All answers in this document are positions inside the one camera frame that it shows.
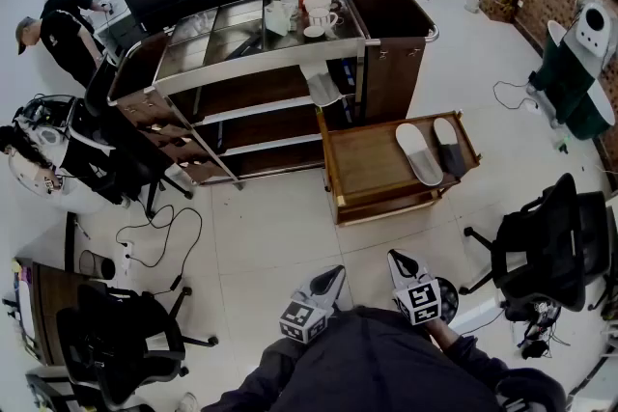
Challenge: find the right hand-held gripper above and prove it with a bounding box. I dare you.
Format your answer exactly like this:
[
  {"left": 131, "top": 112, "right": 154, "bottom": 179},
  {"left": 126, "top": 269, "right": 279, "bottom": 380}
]
[{"left": 387, "top": 249, "right": 443, "bottom": 326}]

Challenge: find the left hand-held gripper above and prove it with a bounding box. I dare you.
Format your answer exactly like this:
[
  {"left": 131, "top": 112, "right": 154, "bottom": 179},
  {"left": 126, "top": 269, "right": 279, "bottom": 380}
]
[{"left": 279, "top": 265, "right": 348, "bottom": 344}]

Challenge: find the white slipper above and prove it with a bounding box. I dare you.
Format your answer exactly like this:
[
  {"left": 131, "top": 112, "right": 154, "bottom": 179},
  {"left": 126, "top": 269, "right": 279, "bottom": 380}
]
[{"left": 395, "top": 123, "right": 445, "bottom": 187}]

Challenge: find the dark grey slipper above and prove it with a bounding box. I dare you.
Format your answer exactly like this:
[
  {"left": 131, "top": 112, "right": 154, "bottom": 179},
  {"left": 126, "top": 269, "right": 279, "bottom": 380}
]
[{"left": 432, "top": 117, "right": 468, "bottom": 180}]

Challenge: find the white towel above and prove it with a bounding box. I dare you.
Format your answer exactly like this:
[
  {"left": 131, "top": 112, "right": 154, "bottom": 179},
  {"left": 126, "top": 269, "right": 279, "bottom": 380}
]
[{"left": 307, "top": 71, "right": 346, "bottom": 108}]

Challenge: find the wooden service cart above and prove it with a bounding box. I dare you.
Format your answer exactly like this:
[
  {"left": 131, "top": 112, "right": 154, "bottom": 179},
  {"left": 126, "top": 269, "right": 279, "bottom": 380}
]
[{"left": 106, "top": 0, "right": 440, "bottom": 190}]

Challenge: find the person's left forearm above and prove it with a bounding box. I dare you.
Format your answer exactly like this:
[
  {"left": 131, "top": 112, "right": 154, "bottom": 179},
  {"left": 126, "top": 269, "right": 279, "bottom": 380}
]
[{"left": 231, "top": 336, "right": 315, "bottom": 406}]

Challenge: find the person's right forearm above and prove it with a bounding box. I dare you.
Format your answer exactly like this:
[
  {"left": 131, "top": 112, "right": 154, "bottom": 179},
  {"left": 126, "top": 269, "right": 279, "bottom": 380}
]
[{"left": 423, "top": 316, "right": 503, "bottom": 377}]

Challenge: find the person's own dark-clothed body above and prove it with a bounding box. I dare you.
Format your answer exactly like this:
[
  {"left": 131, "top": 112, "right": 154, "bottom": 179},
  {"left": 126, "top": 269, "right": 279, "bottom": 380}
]
[{"left": 202, "top": 306, "right": 569, "bottom": 412}]

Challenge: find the black office chair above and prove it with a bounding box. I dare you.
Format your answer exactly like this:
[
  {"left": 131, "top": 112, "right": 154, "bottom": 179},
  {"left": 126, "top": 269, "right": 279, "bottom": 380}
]
[
  {"left": 54, "top": 280, "right": 220, "bottom": 410},
  {"left": 458, "top": 172, "right": 613, "bottom": 314},
  {"left": 62, "top": 56, "right": 195, "bottom": 219}
]

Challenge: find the round waste bin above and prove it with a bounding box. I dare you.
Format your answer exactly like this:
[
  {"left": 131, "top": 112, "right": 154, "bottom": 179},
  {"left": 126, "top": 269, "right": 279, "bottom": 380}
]
[{"left": 77, "top": 249, "right": 118, "bottom": 282}]

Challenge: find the green and white machine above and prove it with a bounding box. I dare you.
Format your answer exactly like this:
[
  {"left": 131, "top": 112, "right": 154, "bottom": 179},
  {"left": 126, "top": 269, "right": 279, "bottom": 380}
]
[{"left": 524, "top": 2, "right": 618, "bottom": 142}]

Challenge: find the striped white mug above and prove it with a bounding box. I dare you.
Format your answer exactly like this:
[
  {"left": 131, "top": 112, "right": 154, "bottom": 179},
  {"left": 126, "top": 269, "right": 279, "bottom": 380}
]
[{"left": 307, "top": 7, "right": 340, "bottom": 30}]

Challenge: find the wooden desk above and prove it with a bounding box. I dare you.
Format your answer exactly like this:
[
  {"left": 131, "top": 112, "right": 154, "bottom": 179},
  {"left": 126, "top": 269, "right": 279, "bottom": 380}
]
[{"left": 13, "top": 257, "right": 98, "bottom": 368}]

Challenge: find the grey equipment cluster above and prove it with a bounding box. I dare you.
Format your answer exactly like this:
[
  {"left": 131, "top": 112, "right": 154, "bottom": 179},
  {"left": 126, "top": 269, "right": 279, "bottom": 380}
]
[{"left": 12, "top": 93, "right": 79, "bottom": 149}]

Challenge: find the tangle of cables and devices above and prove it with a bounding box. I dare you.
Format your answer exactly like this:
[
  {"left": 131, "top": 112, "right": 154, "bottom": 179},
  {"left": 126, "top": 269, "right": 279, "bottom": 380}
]
[{"left": 501, "top": 297, "right": 572, "bottom": 361}]

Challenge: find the black floor cable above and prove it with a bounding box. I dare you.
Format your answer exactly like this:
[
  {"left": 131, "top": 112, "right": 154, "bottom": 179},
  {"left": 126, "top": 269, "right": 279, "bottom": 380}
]
[{"left": 114, "top": 204, "right": 205, "bottom": 296}]

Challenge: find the thin black cable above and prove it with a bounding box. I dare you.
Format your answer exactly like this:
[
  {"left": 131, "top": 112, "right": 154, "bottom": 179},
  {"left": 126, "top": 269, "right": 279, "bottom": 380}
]
[{"left": 492, "top": 80, "right": 537, "bottom": 111}]

